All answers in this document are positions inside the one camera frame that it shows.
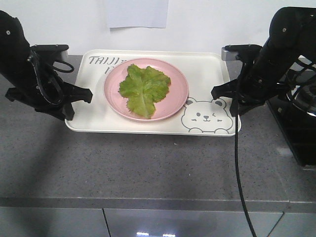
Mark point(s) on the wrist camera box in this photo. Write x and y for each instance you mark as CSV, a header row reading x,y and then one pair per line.
x,y
51,52
241,52

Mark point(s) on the black glass gas stove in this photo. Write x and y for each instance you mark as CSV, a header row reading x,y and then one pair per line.
x,y
298,128

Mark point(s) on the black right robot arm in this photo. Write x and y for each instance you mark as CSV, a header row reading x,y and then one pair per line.
x,y
292,34

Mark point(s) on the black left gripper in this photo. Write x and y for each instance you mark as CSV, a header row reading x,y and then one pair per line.
x,y
35,99

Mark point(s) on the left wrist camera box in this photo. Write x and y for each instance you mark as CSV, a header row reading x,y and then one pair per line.
x,y
51,52

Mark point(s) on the white paper sheet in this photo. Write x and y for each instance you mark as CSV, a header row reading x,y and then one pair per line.
x,y
137,13

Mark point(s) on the green lettuce leaf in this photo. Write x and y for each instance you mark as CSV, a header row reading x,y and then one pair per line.
x,y
143,87

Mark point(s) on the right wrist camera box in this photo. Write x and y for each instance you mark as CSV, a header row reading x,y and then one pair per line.
x,y
241,52

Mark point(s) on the silver stove burner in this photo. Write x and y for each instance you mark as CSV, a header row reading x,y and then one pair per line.
x,y
304,98

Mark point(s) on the cream bear serving tray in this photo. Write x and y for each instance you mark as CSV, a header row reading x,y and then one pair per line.
x,y
201,115

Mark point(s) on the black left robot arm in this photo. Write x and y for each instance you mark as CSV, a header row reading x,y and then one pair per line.
x,y
32,72

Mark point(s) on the pink round plate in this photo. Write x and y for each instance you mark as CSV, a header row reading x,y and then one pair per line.
x,y
173,102

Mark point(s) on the white lower cabinet fronts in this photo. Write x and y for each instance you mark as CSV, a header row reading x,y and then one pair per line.
x,y
85,222

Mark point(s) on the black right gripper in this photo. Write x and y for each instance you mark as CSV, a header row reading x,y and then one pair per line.
x,y
247,95

